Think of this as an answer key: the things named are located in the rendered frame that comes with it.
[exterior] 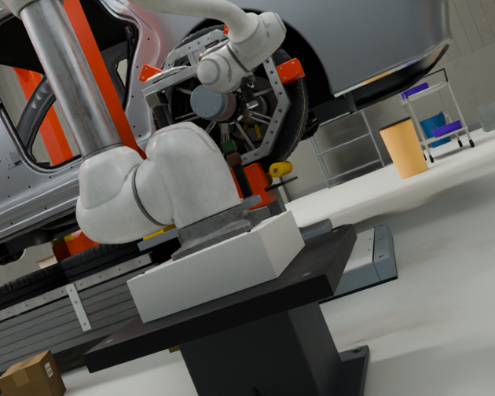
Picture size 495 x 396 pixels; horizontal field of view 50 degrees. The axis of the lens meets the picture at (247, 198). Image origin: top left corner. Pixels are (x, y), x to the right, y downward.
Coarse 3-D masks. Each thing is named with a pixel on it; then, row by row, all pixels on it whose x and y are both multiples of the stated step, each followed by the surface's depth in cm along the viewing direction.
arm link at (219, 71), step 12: (228, 48) 152; (204, 60) 150; (216, 60) 149; (228, 60) 152; (204, 72) 150; (216, 72) 149; (228, 72) 151; (240, 72) 154; (204, 84) 151; (216, 84) 151; (228, 84) 155
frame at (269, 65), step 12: (204, 36) 212; (216, 36) 211; (180, 48) 215; (192, 48) 214; (168, 60) 217; (180, 60) 219; (264, 60) 207; (276, 72) 207; (276, 84) 212; (168, 96) 224; (276, 96) 208; (288, 96) 211; (276, 108) 208; (288, 108) 212; (168, 120) 224; (276, 120) 213; (276, 132) 209; (264, 144) 211; (240, 156) 214; (252, 156) 213; (264, 156) 214
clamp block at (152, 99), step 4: (152, 92) 197; (156, 92) 197; (160, 92) 201; (148, 96) 197; (152, 96) 197; (156, 96) 197; (160, 96) 199; (164, 96) 203; (148, 100) 197; (152, 100) 197; (156, 100) 197; (160, 100) 198; (164, 100) 202; (148, 104) 198; (152, 104) 197; (156, 104) 198; (160, 104) 200; (164, 104) 203
